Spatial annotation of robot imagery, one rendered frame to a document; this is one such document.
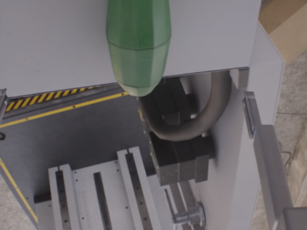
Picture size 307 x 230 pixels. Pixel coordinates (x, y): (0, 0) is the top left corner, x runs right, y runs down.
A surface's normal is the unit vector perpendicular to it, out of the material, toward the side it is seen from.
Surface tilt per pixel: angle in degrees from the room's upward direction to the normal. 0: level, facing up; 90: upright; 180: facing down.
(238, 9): 0
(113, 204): 90
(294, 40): 0
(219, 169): 90
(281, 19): 90
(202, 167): 0
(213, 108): 47
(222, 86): 16
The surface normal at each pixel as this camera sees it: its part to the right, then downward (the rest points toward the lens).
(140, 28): 0.22, 0.57
